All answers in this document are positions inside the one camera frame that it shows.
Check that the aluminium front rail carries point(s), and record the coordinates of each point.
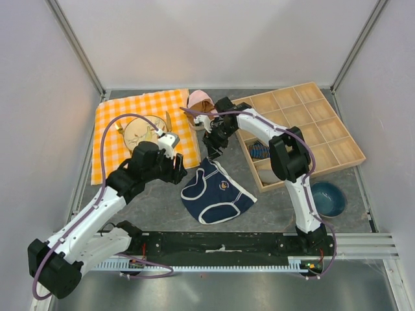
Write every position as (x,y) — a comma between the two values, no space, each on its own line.
(366,244)

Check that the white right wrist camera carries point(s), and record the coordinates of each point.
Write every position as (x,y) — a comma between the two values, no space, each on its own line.
(206,120)

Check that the aluminium frame post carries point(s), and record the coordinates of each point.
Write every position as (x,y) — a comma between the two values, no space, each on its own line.
(364,34)
(76,45)

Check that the gold fork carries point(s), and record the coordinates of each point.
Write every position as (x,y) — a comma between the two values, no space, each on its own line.
(119,128)

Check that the navy striped rolled underwear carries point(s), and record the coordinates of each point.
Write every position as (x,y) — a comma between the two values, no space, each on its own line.
(258,150)

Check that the white cable duct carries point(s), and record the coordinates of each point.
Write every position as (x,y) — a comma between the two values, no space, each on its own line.
(126,265)

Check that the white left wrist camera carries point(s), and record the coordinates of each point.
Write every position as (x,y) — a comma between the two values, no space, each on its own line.
(167,141)

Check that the yellow checkered cloth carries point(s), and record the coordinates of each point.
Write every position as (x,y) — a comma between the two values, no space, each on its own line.
(149,104)

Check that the gold knife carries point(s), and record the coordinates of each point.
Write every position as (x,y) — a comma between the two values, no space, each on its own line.
(168,121)

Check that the navy blue white-trimmed underwear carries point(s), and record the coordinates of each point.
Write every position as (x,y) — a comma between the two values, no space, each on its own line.
(213,197)

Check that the cream underwear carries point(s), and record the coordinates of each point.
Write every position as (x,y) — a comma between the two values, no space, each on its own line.
(197,126)

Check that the grey rolled underwear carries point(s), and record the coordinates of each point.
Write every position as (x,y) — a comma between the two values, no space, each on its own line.
(268,177)

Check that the blue ceramic bowl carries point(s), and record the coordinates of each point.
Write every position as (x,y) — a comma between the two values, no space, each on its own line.
(330,201)

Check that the brown underwear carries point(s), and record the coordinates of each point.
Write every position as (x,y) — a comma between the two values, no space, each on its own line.
(202,106)

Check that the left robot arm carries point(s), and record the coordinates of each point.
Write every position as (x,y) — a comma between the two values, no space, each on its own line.
(58,264)

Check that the wooden compartment tray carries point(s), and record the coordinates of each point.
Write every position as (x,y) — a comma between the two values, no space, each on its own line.
(309,108)

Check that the aluminium frame post left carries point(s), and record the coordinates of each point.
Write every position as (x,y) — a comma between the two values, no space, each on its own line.
(76,45)

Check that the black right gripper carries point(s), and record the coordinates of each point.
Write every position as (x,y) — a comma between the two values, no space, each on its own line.
(212,144)

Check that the bird-painted ceramic plate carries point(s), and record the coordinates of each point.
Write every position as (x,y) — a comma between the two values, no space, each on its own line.
(139,130)

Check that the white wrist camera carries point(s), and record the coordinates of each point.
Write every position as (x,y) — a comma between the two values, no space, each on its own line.
(206,120)
(167,141)

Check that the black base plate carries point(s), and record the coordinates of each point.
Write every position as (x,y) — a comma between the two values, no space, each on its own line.
(197,248)

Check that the pink underwear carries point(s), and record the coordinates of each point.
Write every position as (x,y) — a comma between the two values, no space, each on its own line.
(199,95)

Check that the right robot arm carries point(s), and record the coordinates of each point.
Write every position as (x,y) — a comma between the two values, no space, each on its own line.
(291,160)

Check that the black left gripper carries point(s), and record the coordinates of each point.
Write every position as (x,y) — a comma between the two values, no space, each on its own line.
(174,176)

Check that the aluminium frame post right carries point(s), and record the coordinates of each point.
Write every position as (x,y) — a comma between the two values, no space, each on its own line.
(364,34)

